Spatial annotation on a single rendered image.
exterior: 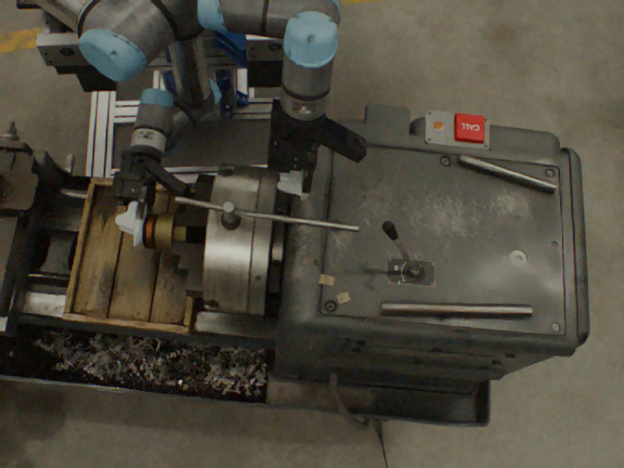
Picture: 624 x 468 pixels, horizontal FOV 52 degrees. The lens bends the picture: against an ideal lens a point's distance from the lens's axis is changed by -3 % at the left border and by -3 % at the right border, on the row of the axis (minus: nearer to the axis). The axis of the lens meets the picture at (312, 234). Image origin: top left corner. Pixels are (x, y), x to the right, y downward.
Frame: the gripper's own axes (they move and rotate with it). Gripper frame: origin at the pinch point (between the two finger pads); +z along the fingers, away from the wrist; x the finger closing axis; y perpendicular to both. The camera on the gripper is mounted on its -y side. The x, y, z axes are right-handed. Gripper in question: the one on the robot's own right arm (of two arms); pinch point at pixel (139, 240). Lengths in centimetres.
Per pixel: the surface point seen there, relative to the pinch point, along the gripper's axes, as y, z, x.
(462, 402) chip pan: -85, 21, -56
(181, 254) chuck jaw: -9.4, 2.4, 1.1
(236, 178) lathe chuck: -19.6, -11.2, 11.7
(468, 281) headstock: -65, 6, 16
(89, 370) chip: 20, 22, -52
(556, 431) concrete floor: -136, 23, -110
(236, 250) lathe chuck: -21.5, 3.7, 12.3
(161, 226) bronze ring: -4.4, -3.0, 2.1
